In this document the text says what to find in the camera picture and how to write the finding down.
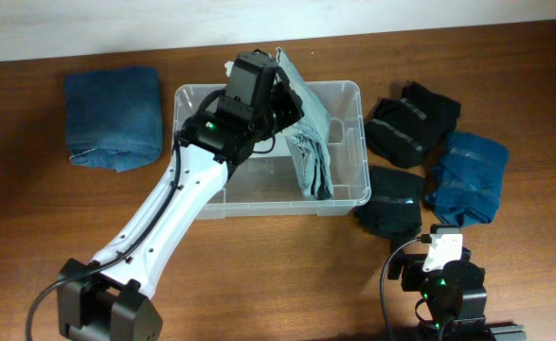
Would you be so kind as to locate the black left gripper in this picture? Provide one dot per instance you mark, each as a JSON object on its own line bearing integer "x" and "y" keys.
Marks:
{"x": 286, "y": 106}

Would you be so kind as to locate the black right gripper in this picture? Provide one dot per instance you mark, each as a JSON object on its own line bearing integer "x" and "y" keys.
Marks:
{"x": 415, "y": 271}

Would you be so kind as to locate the light blue jeans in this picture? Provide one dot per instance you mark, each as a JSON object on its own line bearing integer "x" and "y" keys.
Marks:
{"x": 307, "y": 140}

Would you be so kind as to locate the clear plastic storage bin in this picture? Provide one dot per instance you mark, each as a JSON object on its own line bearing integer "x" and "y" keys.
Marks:
{"x": 266, "y": 183}

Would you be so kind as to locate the blue garment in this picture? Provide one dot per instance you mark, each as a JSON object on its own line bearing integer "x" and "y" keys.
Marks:
{"x": 469, "y": 178}

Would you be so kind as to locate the black garment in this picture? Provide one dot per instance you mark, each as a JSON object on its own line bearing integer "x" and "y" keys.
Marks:
{"x": 404, "y": 130}
{"x": 393, "y": 210}

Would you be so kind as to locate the dark blue jeans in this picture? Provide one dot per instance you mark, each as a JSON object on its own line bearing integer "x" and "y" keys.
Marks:
{"x": 113, "y": 118}

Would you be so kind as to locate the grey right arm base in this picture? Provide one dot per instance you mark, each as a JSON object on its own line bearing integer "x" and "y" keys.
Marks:
{"x": 508, "y": 333}

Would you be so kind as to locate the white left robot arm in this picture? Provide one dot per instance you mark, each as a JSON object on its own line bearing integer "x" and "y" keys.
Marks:
{"x": 110, "y": 298}

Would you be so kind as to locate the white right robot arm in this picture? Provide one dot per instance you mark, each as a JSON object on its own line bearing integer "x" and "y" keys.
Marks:
{"x": 455, "y": 297}

